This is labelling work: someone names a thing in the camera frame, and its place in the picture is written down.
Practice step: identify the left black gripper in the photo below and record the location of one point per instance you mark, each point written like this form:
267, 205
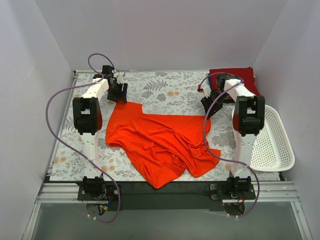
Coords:
117, 92

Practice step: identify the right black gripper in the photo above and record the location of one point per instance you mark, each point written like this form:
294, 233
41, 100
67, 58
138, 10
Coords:
212, 100

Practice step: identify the orange t-shirt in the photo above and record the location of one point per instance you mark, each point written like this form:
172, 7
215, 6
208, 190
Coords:
161, 147

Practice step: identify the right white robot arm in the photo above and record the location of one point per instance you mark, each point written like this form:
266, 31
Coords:
248, 120

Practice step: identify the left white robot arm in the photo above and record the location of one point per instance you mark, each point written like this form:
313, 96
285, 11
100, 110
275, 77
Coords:
88, 121

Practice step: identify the folded blue t-shirt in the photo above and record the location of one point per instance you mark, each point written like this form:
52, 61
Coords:
210, 83

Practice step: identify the floral patterned table mat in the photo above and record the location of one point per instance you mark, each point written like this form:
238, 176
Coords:
164, 93

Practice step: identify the folded dark red t-shirt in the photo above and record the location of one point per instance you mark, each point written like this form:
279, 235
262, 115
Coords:
246, 73

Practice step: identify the white perforated plastic basket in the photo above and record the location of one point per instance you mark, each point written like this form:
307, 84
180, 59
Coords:
272, 151

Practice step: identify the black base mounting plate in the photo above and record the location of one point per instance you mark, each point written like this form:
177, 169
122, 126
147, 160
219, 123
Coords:
177, 195

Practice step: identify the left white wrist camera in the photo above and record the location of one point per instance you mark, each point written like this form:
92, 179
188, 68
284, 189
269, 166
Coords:
119, 77

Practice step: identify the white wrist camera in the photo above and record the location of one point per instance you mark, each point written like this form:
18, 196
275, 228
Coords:
206, 90
119, 77

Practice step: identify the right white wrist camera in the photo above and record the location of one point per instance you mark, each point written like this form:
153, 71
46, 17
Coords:
206, 90

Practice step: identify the aluminium frame rail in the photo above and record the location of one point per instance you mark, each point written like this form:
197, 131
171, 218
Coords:
178, 211

